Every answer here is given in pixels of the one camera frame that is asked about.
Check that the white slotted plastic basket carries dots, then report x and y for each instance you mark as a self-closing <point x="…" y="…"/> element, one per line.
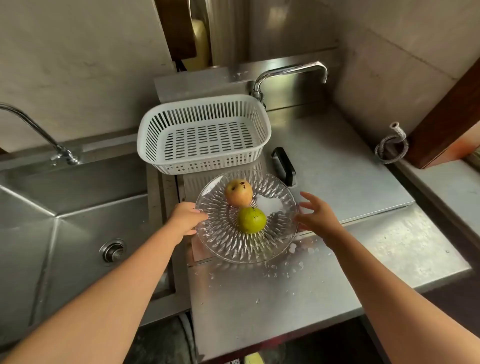
<point x="204" y="140"/>

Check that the stainless steel sink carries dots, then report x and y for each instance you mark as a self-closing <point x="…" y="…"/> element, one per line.
<point x="56" y="210"/>

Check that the yellow-red apple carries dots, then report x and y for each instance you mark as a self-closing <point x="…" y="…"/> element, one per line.
<point x="238" y="193"/>

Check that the angular chrome faucet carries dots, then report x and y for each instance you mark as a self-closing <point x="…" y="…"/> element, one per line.
<point x="288" y="70"/>

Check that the steel backsplash panel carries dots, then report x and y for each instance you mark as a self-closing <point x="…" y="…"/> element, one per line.
<point x="195" y="84"/>

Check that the curved chrome faucet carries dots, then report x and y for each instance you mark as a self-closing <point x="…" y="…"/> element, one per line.
<point x="37" y="129"/>

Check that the pink flat pad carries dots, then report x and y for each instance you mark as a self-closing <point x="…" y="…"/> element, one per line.
<point x="198" y="252"/>

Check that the person's left hand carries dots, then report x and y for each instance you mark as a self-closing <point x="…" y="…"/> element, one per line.
<point x="185" y="219"/>

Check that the green apple fruit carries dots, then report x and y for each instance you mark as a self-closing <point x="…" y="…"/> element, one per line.
<point x="251" y="220"/>

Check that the clear cut glass plate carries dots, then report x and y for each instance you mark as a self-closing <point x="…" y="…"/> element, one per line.
<point x="225" y="240"/>

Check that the person's left forearm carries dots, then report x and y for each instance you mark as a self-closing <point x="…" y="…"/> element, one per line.
<point x="101" y="303"/>

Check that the person's right forearm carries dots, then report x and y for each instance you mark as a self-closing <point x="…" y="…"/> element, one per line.
<point x="390" y="300"/>

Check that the person's right hand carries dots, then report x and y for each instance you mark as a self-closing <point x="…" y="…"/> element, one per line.
<point x="322" y="221"/>

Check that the round steel sink drain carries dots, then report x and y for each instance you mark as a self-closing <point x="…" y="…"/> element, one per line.
<point x="113" y="252"/>

